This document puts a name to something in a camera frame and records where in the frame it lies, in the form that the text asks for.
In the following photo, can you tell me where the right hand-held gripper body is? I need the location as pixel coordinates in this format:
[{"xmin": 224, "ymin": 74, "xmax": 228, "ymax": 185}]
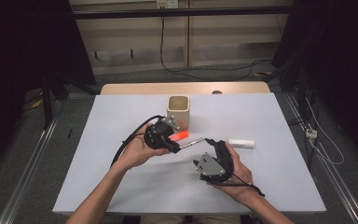
[{"xmin": 197, "ymin": 143, "xmax": 235, "ymax": 185}]

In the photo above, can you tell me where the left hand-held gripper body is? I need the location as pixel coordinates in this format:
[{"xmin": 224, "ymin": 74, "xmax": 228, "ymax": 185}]
[{"xmin": 144, "ymin": 115, "xmax": 181, "ymax": 151}]

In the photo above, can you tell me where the orange highlighter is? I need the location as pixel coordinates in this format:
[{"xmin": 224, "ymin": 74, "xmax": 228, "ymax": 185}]
[{"xmin": 168, "ymin": 130, "xmax": 190, "ymax": 143}]

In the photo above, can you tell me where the beige square pen holder cup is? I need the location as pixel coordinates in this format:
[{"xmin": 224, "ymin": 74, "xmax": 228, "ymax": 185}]
[{"xmin": 166, "ymin": 95, "xmax": 191, "ymax": 131}]

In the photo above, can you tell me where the silver pen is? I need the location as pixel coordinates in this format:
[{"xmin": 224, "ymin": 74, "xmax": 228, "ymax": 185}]
[{"xmin": 179, "ymin": 137, "xmax": 207, "ymax": 149}]

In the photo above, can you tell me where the white eraser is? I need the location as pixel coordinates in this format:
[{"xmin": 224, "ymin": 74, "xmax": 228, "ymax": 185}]
[{"xmin": 227, "ymin": 138, "xmax": 255, "ymax": 149}]

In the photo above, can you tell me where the person's left hand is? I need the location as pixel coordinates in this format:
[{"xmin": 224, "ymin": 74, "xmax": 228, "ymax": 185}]
[{"xmin": 117, "ymin": 122, "xmax": 171, "ymax": 172}]

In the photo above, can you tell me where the person's right hand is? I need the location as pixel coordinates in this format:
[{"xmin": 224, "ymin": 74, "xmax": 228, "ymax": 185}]
[{"xmin": 208, "ymin": 143, "xmax": 255, "ymax": 204}]

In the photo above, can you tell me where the wooden table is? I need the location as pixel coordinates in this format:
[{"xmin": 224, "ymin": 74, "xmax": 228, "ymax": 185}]
[{"xmin": 100, "ymin": 81, "xmax": 271, "ymax": 96}]

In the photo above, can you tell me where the pale grey table mat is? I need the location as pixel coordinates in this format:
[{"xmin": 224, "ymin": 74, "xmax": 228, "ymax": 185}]
[{"xmin": 51, "ymin": 91, "xmax": 327, "ymax": 216}]

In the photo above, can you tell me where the beige wooden cabinet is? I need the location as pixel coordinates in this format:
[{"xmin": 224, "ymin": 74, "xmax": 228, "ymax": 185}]
[{"xmin": 69, "ymin": 0, "xmax": 295, "ymax": 76}]

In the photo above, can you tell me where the black metal stand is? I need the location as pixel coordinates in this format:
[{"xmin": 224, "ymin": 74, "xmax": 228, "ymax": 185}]
[{"xmin": 39, "ymin": 74, "xmax": 73, "ymax": 131}]

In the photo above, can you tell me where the black horizontal metal bar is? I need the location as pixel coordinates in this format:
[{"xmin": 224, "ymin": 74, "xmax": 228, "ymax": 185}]
[{"xmin": 72, "ymin": 6, "xmax": 295, "ymax": 21}]

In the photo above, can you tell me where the black curtain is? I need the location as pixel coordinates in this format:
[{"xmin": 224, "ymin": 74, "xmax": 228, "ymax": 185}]
[
  {"xmin": 0, "ymin": 0, "xmax": 97, "ymax": 176},
  {"xmin": 271, "ymin": 0, "xmax": 358, "ymax": 169}
]

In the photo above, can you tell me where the left hand-held gripper black cable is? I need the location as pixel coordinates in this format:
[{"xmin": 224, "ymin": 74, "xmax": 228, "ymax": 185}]
[{"xmin": 110, "ymin": 114, "xmax": 166, "ymax": 169}]

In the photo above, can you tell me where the hand-held gripper black cable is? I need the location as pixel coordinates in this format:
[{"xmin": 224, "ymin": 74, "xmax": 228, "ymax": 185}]
[
  {"xmin": 110, "ymin": 114, "xmax": 166, "ymax": 169},
  {"xmin": 217, "ymin": 172, "xmax": 266, "ymax": 198}
]

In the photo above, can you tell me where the right hand-held gripper black cable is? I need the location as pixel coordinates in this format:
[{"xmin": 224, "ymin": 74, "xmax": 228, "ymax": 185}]
[{"xmin": 217, "ymin": 172, "xmax": 266, "ymax": 198}]

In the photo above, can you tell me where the black cable on floor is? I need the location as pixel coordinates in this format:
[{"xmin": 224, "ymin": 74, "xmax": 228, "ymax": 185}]
[{"xmin": 159, "ymin": 17, "xmax": 273, "ymax": 82}]

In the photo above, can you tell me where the aluminium floor rail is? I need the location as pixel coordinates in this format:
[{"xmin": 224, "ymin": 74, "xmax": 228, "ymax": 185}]
[
  {"xmin": 0, "ymin": 99, "xmax": 67, "ymax": 224},
  {"xmin": 283, "ymin": 92, "xmax": 358, "ymax": 224}
]

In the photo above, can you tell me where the white cable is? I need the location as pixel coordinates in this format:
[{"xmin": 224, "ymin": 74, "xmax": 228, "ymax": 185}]
[{"xmin": 304, "ymin": 96, "xmax": 345, "ymax": 166}]

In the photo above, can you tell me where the white wall power outlet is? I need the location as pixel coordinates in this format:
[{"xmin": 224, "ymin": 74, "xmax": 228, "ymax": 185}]
[{"xmin": 156, "ymin": 0, "xmax": 180, "ymax": 9}]

